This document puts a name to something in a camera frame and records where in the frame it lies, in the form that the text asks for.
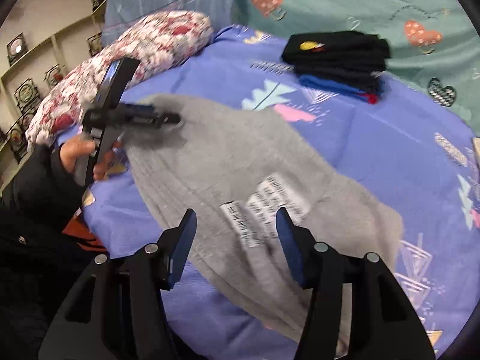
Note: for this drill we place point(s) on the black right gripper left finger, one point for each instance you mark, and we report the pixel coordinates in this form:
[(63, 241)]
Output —
[(115, 310)]

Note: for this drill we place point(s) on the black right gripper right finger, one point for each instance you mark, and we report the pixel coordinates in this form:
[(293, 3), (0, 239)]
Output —
[(383, 323)]

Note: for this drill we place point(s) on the grey sweatpants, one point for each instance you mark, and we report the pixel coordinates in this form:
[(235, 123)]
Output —
[(235, 169)]

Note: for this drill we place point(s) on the black sleeve left forearm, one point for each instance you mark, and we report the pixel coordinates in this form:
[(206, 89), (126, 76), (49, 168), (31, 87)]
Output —
[(38, 204)]

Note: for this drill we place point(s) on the floral red white pillow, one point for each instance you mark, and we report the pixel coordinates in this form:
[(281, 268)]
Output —
[(159, 42)]

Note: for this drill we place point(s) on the purple printed bed sheet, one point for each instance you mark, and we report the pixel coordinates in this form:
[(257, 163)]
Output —
[(411, 154)]

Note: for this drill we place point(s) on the blue folded garment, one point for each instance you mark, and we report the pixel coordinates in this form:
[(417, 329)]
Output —
[(371, 96)]

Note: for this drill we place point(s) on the black folded garment smiley patch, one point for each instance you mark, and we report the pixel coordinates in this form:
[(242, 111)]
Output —
[(348, 57)]

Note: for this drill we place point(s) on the teal heart print blanket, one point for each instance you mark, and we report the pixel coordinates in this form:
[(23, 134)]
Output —
[(434, 44)]

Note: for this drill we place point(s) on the beige wall shelf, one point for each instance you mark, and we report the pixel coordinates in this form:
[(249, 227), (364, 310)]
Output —
[(42, 41)]

